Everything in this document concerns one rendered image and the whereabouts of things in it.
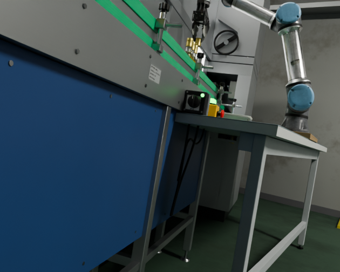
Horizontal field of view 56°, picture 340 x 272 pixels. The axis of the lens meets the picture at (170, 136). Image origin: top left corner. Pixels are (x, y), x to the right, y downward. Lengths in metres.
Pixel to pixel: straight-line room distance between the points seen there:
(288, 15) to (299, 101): 0.42
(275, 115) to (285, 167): 0.69
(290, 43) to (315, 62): 2.86
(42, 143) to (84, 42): 0.18
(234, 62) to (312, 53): 1.97
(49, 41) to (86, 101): 0.16
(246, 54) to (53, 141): 2.38
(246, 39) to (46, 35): 2.45
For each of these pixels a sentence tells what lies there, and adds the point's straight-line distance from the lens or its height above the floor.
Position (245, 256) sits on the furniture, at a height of 0.32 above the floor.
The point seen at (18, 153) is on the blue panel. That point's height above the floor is 0.61.
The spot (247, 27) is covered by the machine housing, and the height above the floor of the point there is 1.64.
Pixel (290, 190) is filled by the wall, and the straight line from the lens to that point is 4.47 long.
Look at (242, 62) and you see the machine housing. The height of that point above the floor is 1.35.
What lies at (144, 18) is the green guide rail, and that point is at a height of 0.94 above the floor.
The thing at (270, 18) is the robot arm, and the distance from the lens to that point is 1.94.
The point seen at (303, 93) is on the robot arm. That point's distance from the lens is 1.65.
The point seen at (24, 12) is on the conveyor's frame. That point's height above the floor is 0.79.
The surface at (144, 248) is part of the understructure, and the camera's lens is 1.09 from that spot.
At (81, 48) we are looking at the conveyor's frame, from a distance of 0.58.
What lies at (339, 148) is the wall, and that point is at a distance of 4.39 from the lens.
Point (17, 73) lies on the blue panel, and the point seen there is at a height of 0.72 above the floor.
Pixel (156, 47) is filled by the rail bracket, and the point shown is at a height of 0.89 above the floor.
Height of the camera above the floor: 0.67
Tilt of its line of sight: 1 degrees down
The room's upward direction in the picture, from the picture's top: 9 degrees clockwise
